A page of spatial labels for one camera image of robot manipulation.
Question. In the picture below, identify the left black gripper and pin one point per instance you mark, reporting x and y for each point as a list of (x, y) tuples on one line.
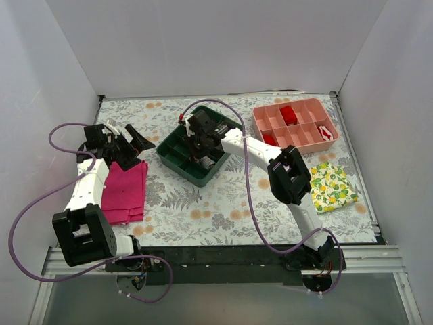
[(125, 149)]

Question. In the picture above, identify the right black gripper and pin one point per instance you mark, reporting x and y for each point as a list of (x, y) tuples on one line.
[(197, 143)]

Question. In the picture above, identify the grey striped boxer underwear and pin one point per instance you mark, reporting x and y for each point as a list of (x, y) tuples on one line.
[(207, 162)]

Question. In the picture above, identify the green divided organizer tray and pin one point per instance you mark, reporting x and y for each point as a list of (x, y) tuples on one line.
[(175, 154)]

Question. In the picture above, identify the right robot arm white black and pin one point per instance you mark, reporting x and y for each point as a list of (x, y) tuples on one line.
[(289, 178)]

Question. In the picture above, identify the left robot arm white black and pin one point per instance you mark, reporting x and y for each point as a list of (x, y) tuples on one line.
[(82, 230)]

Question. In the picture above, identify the pink folded cloth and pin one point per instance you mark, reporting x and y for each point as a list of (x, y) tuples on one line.
[(123, 198)]

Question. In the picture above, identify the red rolled cloth lower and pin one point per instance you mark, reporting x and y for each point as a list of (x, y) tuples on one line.
[(269, 139)]

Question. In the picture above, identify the red rolled cloth upper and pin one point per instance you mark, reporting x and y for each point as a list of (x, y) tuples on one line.
[(288, 115)]

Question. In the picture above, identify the pink divided organizer tray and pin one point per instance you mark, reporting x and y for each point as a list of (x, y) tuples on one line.
[(310, 112)]

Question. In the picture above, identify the red white rolled cloth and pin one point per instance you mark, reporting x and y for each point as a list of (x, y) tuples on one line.
[(325, 133)]

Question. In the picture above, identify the lemon print folded cloth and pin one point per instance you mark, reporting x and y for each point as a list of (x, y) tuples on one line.
[(331, 189)]

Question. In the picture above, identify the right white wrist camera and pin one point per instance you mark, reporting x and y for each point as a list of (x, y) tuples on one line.
[(184, 120)]

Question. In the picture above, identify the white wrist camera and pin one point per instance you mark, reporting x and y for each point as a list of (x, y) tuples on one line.
[(184, 120), (111, 126)]

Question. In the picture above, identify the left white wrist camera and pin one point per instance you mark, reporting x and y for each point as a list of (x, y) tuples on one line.
[(111, 126)]

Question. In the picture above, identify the black metal base rail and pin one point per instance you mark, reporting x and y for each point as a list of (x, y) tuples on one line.
[(241, 264)]

